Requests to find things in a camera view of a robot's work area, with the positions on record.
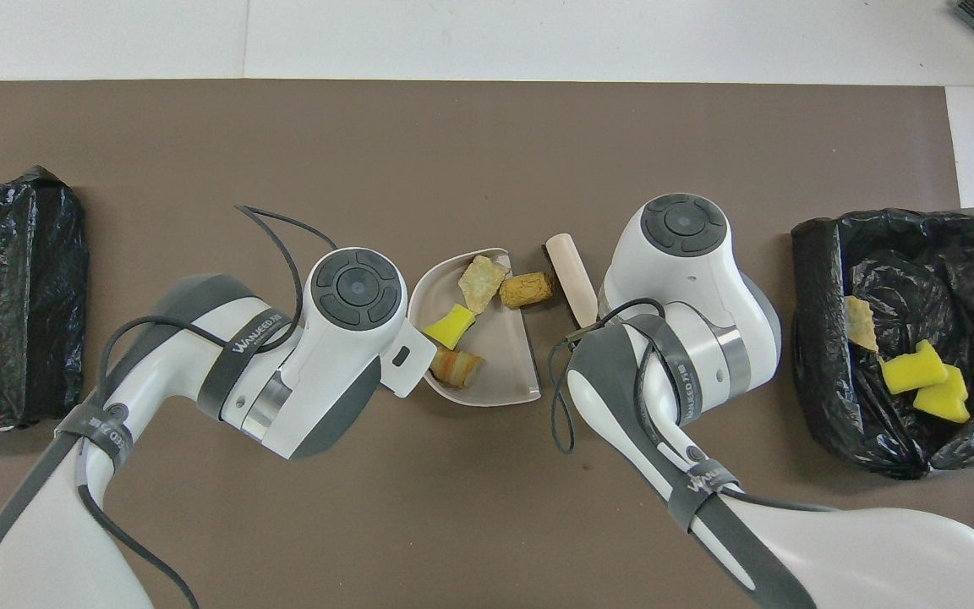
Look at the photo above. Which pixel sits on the pale yellow crisp piece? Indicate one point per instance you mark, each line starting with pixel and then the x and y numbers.
pixel 483 283

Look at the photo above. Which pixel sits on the small green yellow sponge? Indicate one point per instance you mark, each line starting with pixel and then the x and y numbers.
pixel 451 328

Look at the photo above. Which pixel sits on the brown round cookie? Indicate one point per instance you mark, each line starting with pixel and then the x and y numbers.
pixel 528 290

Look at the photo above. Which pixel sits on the beige plastic dustpan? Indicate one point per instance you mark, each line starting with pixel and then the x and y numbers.
pixel 495 372

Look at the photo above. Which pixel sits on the striped bread roll chunk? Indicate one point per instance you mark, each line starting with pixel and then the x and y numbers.
pixel 457 368

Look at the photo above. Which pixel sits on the beige hand brush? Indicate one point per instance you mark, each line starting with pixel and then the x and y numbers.
pixel 571 271

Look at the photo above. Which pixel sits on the orange striped croissant piece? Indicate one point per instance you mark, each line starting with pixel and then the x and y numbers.
pixel 861 326

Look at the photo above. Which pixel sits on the plain yellow sponge piece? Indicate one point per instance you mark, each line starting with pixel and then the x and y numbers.
pixel 910 372

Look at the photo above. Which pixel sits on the wavy green yellow sponge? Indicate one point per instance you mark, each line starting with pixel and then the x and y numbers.
pixel 943 402

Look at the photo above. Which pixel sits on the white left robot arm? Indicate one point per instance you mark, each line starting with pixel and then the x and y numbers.
pixel 326 364

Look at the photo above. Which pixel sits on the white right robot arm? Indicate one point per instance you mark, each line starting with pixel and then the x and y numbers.
pixel 690 279

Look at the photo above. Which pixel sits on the brown table mat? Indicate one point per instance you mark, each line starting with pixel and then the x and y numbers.
pixel 487 127

